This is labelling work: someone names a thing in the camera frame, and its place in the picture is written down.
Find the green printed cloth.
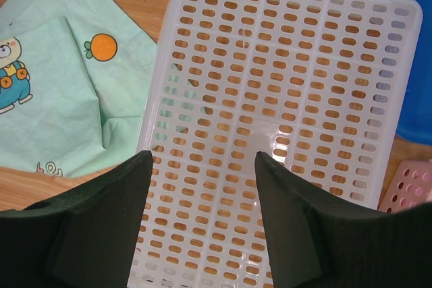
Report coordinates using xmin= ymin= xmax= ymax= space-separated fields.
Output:
xmin=1 ymin=0 xmax=157 ymax=177

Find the blue plastic tub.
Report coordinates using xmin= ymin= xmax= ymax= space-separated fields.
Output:
xmin=397 ymin=0 xmax=431 ymax=145

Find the pink perforated basket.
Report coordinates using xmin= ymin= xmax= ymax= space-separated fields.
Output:
xmin=378 ymin=159 xmax=431 ymax=213

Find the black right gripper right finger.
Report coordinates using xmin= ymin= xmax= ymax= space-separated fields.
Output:
xmin=254 ymin=152 xmax=431 ymax=287

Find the white perforated basket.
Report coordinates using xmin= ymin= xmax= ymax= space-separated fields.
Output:
xmin=128 ymin=0 xmax=423 ymax=287

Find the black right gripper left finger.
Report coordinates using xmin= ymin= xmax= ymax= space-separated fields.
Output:
xmin=1 ymin=150 xmax=153 ymax=287

